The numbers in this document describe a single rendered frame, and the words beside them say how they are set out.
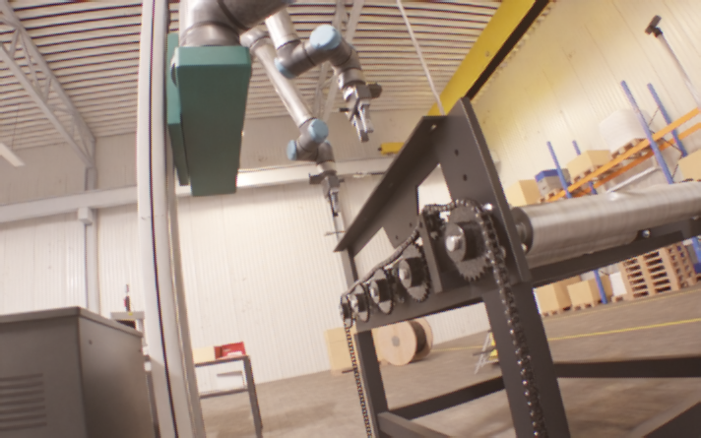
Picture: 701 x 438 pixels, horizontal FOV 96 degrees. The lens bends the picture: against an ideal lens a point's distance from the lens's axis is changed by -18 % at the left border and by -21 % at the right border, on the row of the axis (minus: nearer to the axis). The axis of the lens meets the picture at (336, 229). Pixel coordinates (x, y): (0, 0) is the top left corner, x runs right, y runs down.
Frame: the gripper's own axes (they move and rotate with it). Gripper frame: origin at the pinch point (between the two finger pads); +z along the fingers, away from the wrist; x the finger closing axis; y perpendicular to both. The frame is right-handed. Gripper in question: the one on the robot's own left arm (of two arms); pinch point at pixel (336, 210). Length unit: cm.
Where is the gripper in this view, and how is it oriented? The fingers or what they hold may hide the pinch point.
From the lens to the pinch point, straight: 170.7
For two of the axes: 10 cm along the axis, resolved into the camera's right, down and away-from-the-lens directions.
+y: 9.6, -1.3, 2.4
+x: -1.9, 3.2, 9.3
